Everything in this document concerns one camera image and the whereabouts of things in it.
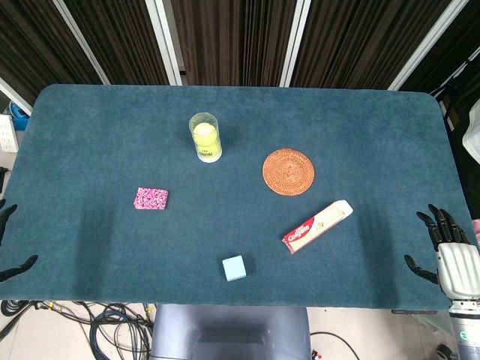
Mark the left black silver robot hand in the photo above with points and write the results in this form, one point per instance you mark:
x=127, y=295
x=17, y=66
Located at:
x=7, y=215

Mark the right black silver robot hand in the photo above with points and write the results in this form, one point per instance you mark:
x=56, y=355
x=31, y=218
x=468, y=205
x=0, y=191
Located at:
x=459, y=270

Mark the pink speckled sponge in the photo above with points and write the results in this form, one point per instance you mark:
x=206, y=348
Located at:
x=150, y=198

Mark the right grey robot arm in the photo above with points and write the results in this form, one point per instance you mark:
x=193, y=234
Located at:
x=467, y=330

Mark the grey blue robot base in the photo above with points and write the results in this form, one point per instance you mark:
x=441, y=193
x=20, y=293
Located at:
x=228, y=332

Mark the pink cloth item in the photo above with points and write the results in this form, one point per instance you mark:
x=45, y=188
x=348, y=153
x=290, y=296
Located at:
x=476, y=230

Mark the black bar under table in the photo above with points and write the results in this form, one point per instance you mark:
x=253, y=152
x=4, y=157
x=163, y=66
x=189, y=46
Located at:
x=414, y=311

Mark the white power strip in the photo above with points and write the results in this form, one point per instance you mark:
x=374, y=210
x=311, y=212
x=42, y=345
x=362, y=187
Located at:
x=7, y=133

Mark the blue plastic item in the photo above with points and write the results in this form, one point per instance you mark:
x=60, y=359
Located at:
x=19, y=114

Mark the white plastic bag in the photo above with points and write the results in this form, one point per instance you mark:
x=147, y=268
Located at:
x=472, y=138

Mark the red white Colgate toothpaste box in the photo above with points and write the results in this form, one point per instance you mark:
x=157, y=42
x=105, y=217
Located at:
x=318, y=226

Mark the black equipment stand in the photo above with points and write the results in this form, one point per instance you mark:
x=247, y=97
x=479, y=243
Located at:
x=455, y=93

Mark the round woven orange coaster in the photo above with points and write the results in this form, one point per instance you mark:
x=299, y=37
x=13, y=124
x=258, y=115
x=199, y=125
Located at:
x=288, y=172

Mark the clear cup with yellow insert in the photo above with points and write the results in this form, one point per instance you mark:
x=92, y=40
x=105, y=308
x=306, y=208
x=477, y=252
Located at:
x=205, y=140

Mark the teal table mat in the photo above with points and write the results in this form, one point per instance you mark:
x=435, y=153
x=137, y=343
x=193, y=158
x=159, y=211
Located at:
x=240, y=225

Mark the light blue cube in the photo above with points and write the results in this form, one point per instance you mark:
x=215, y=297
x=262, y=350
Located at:
x=234, y=267

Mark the dark brown pleated curtain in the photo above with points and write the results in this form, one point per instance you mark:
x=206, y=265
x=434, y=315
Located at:
x=232, y=37

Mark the white frame post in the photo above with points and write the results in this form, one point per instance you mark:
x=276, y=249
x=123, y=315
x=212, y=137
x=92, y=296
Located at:
x=80, y=41
x=295, y=41
x=165, y=41
x=427, y=43

